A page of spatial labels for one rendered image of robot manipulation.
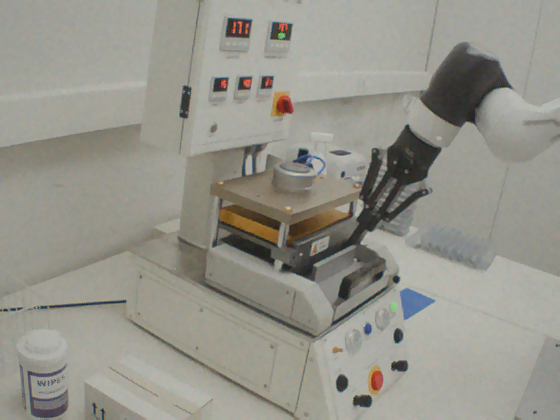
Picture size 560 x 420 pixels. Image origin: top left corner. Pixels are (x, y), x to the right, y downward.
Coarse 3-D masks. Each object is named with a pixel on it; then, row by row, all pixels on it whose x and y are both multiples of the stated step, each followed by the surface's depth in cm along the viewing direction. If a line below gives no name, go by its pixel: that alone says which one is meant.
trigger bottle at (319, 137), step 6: (312, 132) 202; (318, 132) 203; (312, 138) 202; (318, 138) 202; (324, 138) 203; (330, 138) 203; (318, 144) 203; (324, 144) 204; (318, 150) 204; (324, 156) 205; (312, 162) 204; (318, 162) 203; (318, 168) 204; (324, 174) 205
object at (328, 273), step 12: (348, 252) 119; (324, 264) 112; (336, 264) 116; (348, 264) 121; (360, 264) 124; (300, 276) 115; (312, 276) 111; (324, 276) 114; (336, 276) 117; (372, 276) 119; (384, 276) 120; (324, 288) 111; (336, 288) 112; (360, 288) 113; (372, 288) 117; (336, 300) 107; (348, 300) 108; (360, 300) 113; (336, 312) 106
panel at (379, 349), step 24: (360, 312) 114; (336, 336) 107; (384, 336) 121; (336, 360) 106; (360, 360) 113; (384, 360) 120; (336, 384) 105; (360, 384) 112; (384, 384) 119; (336, 408) 105; (360, 408) 111
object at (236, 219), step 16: (224, 208) 117; (240, 208) 118; (224, 224) 117; (240, 224) 115; (256, 224) 112; (272, 224) 112; (304, 224) 115; (320, 224) 116; (256, 240) 113; (272, 240) 111; (288, 240) 109
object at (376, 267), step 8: (368, 264) 114; (376, 264) 115; (384, 264) 118; (352, 272) 110; (360, 272) 110; (368, 272) 112; (376, 272) 116; (384, 272) 119; (344, 280) 107; (352, 280) 107; (360, 280) 110; (344, 288) 108; (352, 288) 108; (344, 296) 108
